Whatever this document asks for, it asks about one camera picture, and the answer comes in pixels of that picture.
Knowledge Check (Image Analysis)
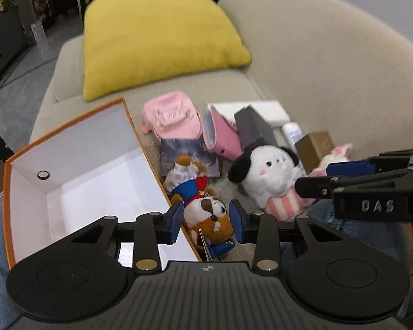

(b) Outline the gold small box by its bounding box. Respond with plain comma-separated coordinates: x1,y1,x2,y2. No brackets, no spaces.
295,130,335,173

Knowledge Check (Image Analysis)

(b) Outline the white black-eared plush toy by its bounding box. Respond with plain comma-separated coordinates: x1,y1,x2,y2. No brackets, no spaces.
227,145,307,221

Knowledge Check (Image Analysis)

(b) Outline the pink white bunny plush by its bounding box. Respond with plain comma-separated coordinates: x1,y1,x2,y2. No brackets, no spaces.
309,143,353,177

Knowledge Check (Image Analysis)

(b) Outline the brown dog plush toy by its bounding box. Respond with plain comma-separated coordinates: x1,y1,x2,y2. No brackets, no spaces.
163,155,235,259

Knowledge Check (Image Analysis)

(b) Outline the white tube bottle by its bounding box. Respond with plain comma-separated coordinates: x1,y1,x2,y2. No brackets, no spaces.
281,122,304,149

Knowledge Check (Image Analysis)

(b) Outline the white long box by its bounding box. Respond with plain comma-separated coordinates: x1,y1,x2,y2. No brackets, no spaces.
207,101,291,127

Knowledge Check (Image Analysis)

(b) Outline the dark illustrated card box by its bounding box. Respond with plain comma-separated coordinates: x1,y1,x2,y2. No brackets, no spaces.
159,138,221,178

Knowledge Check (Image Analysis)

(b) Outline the pink card wallet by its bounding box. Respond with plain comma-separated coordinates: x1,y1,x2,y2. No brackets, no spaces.
201,106,244,162

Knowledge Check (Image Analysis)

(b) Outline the orange white storage box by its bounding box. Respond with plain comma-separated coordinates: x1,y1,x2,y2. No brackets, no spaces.
2,97,203,270

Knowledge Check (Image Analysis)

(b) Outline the beige sofa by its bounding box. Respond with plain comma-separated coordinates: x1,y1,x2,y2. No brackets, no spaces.
29,0,413,320

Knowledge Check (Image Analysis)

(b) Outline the yellow pillow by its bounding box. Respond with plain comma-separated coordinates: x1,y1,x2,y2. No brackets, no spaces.
83,0,252,101

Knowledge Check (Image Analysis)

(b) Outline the dark cabinet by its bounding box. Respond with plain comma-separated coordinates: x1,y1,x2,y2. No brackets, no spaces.
0,7,26,76

